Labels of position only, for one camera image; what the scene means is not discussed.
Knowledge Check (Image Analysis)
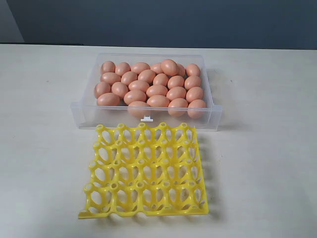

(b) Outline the clear plastic box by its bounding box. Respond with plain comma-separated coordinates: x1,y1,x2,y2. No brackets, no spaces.
70,53,222,131

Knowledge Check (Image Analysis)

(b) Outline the yellow plastic egg tray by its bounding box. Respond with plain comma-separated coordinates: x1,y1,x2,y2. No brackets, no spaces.
78,122,209,219

